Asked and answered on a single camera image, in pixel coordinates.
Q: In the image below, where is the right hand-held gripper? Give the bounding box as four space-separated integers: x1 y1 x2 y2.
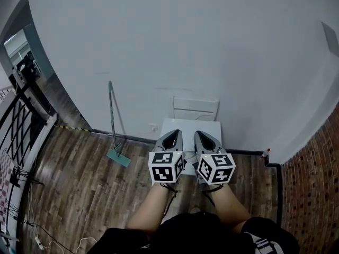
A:
193 130 236 186

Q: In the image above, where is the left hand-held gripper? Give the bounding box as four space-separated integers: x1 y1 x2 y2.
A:
148 129 185 186

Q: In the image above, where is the white microwave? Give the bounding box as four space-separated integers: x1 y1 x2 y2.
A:
173 96 220 121

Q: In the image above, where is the person's left forearm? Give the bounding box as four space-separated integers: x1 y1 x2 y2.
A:
126 181 179 234

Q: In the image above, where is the person's right forearm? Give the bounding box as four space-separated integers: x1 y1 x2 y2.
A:
202 183 252 233

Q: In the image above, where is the green flat mop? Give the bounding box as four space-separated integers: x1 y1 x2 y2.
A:
106 80 132 168

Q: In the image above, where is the white small table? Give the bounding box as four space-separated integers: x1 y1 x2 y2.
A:
159 117 222 176

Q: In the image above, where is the person's black clothing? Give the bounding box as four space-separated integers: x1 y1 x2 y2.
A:
86 211 300 254

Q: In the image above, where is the black metal railing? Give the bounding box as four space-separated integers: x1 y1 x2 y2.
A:
0 74 58 248

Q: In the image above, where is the checkered cloth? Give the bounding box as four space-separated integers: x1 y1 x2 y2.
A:
0 148 15 223

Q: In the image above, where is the black wrist cord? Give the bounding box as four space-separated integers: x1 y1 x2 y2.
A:
202 184 224 206
159 182 179 220

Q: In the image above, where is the yellow black striped cable cover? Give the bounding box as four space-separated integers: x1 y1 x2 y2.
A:
58 124 92 133

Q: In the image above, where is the white cable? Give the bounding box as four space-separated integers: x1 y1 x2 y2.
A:
76 236 99 254

